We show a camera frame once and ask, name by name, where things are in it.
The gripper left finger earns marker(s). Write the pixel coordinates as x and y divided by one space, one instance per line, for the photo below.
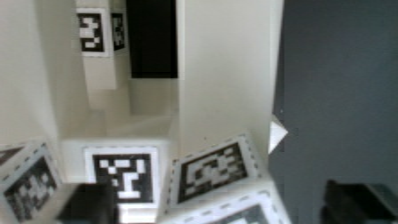
91 208

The white chair back part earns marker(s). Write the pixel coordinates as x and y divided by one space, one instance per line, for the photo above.
74 102

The white U-shaped obstacle frame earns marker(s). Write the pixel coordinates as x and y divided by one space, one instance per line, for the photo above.
278 133

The white tagged cube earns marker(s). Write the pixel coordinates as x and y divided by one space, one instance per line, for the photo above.
221 191
29 181

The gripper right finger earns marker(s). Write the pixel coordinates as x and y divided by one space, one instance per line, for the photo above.
358 204

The white chair leg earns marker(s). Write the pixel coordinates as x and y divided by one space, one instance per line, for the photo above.
104 52
127 162

